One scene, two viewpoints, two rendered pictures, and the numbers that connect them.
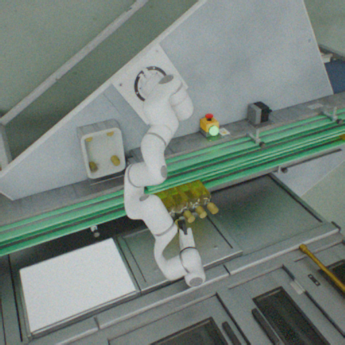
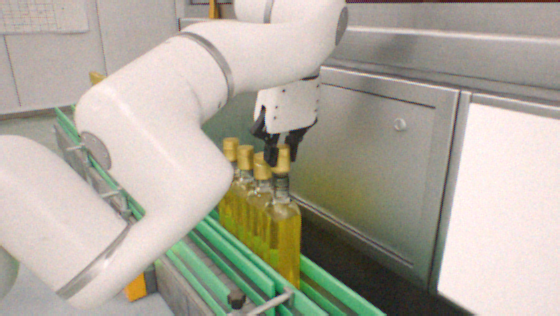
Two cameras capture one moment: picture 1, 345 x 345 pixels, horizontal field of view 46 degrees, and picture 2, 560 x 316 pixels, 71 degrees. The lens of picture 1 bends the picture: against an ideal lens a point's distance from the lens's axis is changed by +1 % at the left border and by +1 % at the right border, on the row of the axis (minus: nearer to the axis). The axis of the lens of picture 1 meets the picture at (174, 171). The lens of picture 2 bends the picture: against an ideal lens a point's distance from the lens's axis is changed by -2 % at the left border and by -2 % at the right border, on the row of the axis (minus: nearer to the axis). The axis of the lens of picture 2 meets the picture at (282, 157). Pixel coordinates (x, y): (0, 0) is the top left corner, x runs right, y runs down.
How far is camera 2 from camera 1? 1.17 m
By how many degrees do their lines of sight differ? 33
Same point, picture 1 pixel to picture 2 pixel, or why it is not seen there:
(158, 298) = (437, 43)
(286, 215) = not seen: hidden behind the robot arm
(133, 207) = (152, 163)
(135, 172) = (43, 253)
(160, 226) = (165, 48)
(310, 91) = not seen: hidden behind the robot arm
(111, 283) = (517, 170)
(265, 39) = not seen: outside the picture
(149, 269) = (409, 137)
